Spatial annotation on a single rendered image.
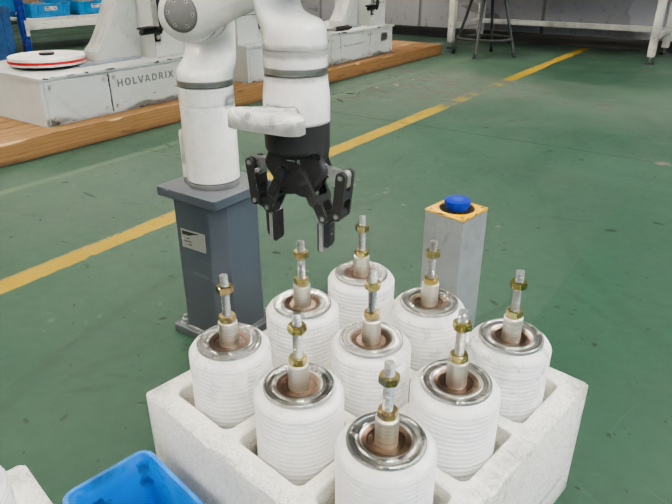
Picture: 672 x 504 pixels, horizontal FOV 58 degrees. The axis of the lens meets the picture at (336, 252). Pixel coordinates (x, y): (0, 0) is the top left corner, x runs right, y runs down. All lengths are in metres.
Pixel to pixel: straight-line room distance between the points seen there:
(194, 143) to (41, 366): 0.49
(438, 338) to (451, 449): 0.17
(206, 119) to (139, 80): 1.81
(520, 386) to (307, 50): 0.44
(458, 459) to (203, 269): 0.61
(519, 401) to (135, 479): 0.47
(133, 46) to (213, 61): 1.99
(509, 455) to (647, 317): 0.74
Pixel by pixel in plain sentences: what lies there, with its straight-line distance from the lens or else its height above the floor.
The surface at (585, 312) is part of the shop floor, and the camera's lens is 1.35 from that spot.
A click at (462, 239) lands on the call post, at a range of 0.91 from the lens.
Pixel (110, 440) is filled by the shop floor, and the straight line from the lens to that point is 1.01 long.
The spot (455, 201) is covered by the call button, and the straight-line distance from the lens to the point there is 0.92.
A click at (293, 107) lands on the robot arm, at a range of 0.65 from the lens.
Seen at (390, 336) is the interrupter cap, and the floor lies 0.25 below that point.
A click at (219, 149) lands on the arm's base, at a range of 1.04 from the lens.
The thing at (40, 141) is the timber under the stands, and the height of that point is 0.06.
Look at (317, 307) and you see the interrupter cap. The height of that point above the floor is 0.25.
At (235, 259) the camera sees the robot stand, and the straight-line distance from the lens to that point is 1.09.
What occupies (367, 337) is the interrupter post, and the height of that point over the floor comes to 0.26.
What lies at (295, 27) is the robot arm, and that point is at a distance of 0.65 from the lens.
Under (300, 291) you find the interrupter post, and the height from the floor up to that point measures 0.28.
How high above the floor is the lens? 0.65
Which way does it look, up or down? 26 degrees down
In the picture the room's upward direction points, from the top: straight up
